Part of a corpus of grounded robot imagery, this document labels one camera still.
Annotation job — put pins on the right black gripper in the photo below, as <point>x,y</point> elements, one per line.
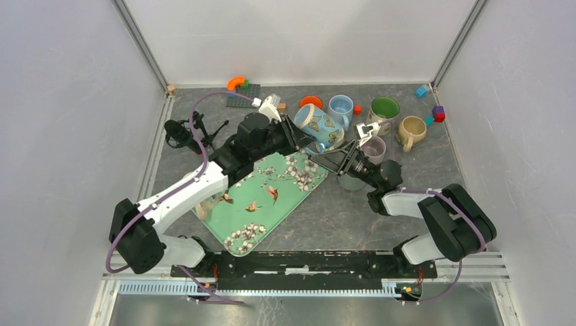
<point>338,160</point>

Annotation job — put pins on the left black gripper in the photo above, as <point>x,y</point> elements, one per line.
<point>295,137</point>

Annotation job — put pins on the blue tan small mug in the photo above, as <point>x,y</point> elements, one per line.
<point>328,134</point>

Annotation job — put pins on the grey mug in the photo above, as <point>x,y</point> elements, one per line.
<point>349,183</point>

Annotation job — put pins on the mauve mug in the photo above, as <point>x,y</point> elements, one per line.
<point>374,149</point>

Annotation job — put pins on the orange mug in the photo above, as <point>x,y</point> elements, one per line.
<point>311,100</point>

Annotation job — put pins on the light blue ribbed mug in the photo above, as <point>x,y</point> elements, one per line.
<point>341,110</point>

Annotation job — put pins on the floral cream mug green inside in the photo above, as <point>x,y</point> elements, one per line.
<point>383,110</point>

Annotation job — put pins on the tan ceramic mug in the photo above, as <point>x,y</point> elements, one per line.
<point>411,130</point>

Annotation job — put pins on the cream paisley mug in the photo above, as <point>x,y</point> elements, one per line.
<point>203,209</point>

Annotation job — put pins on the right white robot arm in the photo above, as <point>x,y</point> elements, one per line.
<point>457,226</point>

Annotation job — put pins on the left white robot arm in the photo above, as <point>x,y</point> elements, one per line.
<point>137,229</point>

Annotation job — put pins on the grey lego baseplate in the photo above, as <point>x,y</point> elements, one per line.
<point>251,91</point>

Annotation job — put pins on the orange curved block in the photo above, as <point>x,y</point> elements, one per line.
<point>237,82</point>

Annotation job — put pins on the green floral tray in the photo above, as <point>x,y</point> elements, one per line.
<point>250,209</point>

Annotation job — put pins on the teal block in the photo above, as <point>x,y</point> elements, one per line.
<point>429,120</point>

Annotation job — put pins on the blue block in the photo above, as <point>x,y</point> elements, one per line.
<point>422,90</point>

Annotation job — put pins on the purple red block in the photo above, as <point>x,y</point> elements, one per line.
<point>438,114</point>

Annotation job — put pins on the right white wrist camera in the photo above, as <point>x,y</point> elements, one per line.
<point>365,132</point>

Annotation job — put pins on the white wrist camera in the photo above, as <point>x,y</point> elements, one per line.
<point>365,132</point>
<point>268,106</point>

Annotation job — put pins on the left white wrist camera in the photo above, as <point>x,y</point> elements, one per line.
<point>268,106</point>

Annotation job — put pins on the black mounting base rail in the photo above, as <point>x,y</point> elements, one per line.
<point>309,270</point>

